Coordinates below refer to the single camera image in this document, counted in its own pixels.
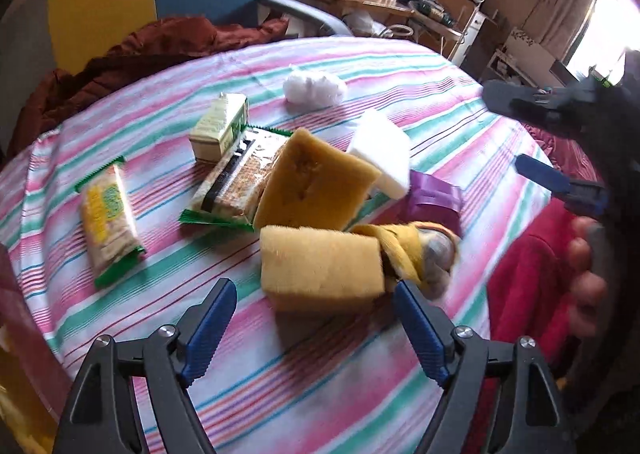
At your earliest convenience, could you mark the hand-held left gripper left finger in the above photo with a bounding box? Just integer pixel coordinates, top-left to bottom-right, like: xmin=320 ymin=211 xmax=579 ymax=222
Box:
xmin=52 ymin=278 xmax=238 ymax=454

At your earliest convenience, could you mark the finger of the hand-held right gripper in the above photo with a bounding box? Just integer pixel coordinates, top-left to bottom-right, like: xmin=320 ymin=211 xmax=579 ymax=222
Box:
xmin=482 ymin=80 xmax=573 ymax=135
xmin=515 ymin=154 xmax=608 ymax=219

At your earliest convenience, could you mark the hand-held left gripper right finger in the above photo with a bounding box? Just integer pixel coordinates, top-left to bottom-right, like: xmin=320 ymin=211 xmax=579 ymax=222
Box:
xmin=392 ymin=279 xmax=581 ymax=454

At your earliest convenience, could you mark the light yellow sponge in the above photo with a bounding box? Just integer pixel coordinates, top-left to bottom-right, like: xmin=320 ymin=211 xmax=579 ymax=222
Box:
xmin=260 ymin=225 xmax=386 ymax=315

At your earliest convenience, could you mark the white foam block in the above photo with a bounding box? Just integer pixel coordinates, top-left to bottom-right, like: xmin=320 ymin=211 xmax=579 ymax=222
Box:
xmin=346 ymin=108 xmax=412 ymax=201

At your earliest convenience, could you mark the green yellow cracker packet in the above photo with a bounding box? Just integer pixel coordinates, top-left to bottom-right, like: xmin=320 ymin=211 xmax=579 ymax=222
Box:
xmin=75 ymin=157 xmax=147 ymax=291

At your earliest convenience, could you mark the large ochre sponge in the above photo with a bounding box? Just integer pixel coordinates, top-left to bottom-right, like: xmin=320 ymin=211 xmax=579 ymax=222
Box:
xmin=252 ymin=128 xmax=383 ymax=233

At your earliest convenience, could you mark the white tissue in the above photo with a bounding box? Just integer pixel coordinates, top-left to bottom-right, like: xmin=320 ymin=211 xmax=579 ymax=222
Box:
xmin=283 ymin=68 xmax=347 ymax=107

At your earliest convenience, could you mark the person's right hand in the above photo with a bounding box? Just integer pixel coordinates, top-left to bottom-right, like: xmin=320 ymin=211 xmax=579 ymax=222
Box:
xmin=567 ymin=216 xmax=608 ymax=339

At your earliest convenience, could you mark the white shelf unit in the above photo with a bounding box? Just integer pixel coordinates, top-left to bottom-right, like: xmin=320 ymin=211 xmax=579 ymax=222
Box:
xmin=487 ymin=28 xmax=556 ymax=87

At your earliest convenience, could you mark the red garment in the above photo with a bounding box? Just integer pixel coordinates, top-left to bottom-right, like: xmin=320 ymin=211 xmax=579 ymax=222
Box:
xmin=467 ymin=124 xmax=608 ymax=454

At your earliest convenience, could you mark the pink green striped tablecloth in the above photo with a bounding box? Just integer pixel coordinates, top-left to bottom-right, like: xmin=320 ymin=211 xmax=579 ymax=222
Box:
xmin=0 ymin=36 xmax=556 ymax=454

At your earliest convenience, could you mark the purple packet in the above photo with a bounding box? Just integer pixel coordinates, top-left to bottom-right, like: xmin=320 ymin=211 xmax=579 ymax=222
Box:
xmin=402 ymin=170 xmax=463 ymax=237

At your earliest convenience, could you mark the bright window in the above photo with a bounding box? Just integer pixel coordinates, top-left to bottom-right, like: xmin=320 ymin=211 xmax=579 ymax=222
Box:
xmin=585 ymin=0 xmax=640 ymax=79

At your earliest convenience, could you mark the white plastic bag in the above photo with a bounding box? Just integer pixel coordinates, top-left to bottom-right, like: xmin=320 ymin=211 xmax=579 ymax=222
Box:
xmin=345 ymin=8 xmax=378 ymax=34

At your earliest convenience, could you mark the rust brown blanket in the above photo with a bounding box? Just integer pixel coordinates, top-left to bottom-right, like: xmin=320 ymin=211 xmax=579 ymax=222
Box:
xmin=7 ymin=16 xmax=291 ymax=159

